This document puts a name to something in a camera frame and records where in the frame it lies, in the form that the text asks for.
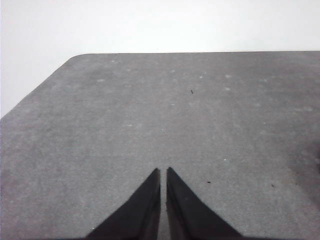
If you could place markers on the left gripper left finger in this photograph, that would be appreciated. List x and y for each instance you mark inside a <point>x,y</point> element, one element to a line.
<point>135,220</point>

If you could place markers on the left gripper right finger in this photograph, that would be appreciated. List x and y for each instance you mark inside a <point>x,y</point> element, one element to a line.
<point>190,220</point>

